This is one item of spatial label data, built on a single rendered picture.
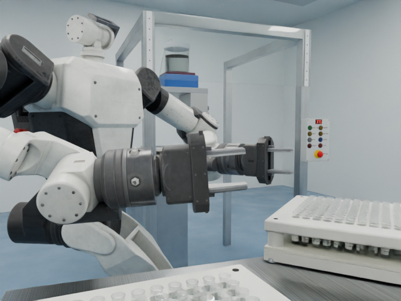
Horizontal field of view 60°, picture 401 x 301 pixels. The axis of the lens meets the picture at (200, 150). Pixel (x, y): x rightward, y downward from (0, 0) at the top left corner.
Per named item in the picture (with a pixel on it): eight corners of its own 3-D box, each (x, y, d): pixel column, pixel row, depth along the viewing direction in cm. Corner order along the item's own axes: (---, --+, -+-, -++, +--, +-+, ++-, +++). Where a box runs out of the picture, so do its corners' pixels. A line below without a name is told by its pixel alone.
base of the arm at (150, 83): (117, 126, 112) (97, 95, 110) (141, 113, 122) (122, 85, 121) (147, 104, 103) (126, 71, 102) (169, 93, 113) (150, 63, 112)
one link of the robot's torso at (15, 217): (4, 251, 91) (2, 184, 90) (32, 235, 104) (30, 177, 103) (107, 254, 89) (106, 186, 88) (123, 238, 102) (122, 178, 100)
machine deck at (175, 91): (207, 95, 198) (207, 88, 197) (141, 92, 184) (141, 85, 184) (176, 102, 255) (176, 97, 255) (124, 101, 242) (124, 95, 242)
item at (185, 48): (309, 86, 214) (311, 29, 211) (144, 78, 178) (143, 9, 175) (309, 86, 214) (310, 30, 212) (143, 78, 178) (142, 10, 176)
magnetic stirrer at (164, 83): (200, 88, 199) (200, 72, 198) (164, 86, 192) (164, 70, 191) (189, 91, 218) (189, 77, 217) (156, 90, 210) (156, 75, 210)
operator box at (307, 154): (329, 160, 216) (330, 119, 214) (306, 162, 210) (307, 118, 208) (322, 160, 221) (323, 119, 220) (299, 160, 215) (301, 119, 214)
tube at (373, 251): (376, 268, 55) (378, 221, 54) (367, 266, 55) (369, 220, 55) (376, 265, 56) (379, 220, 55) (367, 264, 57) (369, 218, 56)
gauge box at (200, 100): (207, 128, 199) (207, 93, 198) (190, 128, 195) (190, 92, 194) (195, 128, 219) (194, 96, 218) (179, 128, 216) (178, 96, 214)
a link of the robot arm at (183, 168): (200, 129, 57) (127, 134, 56) (206, 131, 48) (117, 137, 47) (205, 204, 58) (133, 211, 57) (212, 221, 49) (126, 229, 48)
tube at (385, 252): (389, 270, 54) (391, 223, 53) (379, 269, 55) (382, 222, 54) (389, 267, 55) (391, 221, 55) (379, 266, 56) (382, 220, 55)
